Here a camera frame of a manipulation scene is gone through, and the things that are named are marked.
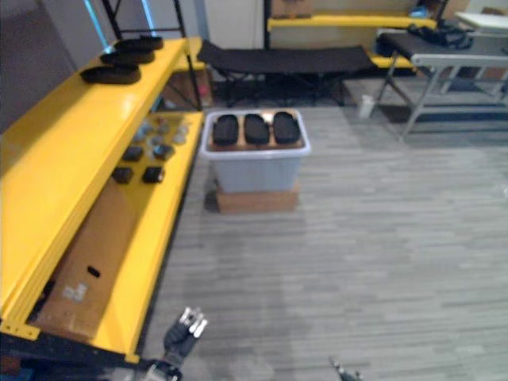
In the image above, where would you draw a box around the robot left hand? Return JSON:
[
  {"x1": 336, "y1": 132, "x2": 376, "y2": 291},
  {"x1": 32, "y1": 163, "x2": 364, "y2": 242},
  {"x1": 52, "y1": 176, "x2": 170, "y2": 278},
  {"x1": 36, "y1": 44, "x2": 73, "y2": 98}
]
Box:
[{"x1": 164, "y1": 306, "x2": 210, "y2": 357}]

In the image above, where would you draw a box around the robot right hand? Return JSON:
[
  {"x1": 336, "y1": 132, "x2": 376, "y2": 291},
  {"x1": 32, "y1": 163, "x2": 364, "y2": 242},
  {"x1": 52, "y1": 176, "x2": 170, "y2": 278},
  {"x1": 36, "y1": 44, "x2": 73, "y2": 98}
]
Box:
[{"x1": 328, "y1": 356, "x2": 363, "y2": 381}]

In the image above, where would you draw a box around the yellow lower shelf board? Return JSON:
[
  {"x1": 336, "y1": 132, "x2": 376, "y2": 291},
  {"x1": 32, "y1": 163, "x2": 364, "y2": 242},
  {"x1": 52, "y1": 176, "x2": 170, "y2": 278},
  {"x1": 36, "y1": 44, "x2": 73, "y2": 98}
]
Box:
[{"x1": 103, "y1": 111, "x2": 206, "y2": 363}]

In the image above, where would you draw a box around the yellow shelf board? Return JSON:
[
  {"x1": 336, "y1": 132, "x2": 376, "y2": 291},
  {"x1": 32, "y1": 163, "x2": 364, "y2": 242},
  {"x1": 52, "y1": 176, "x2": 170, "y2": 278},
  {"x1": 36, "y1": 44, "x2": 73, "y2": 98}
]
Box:
[
  {"x1": 103, "y1": 111, "x2": 206, "y2": 363},
  {"x1": 0, "y1": 37, "x2": 203, "y2": 342}
]

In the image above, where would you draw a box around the large brown cardboard box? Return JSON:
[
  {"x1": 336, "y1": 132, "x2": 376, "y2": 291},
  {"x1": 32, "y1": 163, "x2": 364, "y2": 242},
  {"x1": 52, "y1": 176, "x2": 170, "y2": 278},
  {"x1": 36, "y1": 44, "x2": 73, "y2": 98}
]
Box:
[{"x1": 27, "y1": 179, "x2": 144, "y2": 343}]

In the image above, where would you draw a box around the flat brown cardboard box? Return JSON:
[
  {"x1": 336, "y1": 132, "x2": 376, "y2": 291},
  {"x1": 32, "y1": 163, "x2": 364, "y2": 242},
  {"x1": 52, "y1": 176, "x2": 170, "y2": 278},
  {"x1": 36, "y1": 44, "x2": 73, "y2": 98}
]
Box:
[{"x1": 215, "y1": 179, "x2": 301, "y2": 215}]

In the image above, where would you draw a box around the small black box part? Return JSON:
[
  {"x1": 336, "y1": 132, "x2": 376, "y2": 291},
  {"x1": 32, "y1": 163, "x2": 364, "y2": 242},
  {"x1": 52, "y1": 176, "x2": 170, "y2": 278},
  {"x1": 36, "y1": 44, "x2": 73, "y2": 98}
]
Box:
[
  {"x1": 121, "y1": 145, "x2": 144, "y2": 163},
  {"x1": 141, "y1": 166, "x2": 165, "y2": 184},
  {"x1": 152, "y1": 144, "x2": 175, "y2": 161},
  {"x1": 111, "y1": 167, "x2": 135, "y2": 185}
]

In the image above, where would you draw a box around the translucent plastic storage bin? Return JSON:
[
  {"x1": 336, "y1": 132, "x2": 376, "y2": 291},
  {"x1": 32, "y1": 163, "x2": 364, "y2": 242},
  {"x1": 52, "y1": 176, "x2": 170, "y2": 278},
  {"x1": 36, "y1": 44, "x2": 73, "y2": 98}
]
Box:
[{"x1": 199, "y1": 108, "x2": 312, "y2": 194}]

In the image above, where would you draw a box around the black plastic housing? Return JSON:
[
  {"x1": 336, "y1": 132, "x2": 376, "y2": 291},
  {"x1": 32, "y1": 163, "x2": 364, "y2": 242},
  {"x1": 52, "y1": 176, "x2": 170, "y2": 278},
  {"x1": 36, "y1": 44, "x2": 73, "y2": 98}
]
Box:
[
  {"x1": 273, "y1": 111, "x2": 302, "y2": 144},
  {"x1": 99, "y1": 48, "x2": 156, "y2": 65},
  {"x1": 114, "y1": 35, "x2": 164, "y2": 52},
  {"x1": 212, "y1": 114, "x2": 239, "y2": 147},
  {"x1": 79, "y1": 64, "x2": 142, "y2": 86},
  {"x1": 243, "y1": 113, "x2": 270, "y2": 145}
]

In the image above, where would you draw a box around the black folding camp cot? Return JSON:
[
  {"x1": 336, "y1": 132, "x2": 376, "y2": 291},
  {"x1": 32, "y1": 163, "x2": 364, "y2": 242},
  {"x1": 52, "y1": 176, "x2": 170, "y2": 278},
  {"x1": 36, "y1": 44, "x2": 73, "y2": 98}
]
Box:
[{"x1": 197, "y1": 38, "x2": 371, "y2": 108}]

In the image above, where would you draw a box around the grey folding table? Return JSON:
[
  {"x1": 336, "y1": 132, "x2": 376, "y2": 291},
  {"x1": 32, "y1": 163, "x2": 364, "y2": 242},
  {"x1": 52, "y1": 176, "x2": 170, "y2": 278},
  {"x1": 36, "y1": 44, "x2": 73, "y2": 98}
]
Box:
[{"x1": 398, "y1": 53, "x2": 508, "y2": 140}]

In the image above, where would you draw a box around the black table with clutter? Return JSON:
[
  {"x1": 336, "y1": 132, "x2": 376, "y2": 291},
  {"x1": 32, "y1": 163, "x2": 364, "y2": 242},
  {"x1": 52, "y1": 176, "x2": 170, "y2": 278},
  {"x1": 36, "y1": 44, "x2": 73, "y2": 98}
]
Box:
[{"x1": 372, "y1": 23, "x2": 477, "y2": 104}]

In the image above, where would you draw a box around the black metal shelf frame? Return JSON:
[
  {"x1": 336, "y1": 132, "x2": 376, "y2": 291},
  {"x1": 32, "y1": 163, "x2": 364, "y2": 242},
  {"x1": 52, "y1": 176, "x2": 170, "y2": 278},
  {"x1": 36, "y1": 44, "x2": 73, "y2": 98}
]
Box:
[{"x1": 101, "y1": 0, "x2": 204, "y2": 112}]

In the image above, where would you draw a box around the long yellow wall shelf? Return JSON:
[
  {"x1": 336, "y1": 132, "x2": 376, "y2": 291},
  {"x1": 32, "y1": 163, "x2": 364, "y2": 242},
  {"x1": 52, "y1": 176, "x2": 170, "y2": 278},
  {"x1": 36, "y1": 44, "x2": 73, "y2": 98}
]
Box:
[{"x1": 267, "y1": 14, "x2": 437, "y2": 32}]

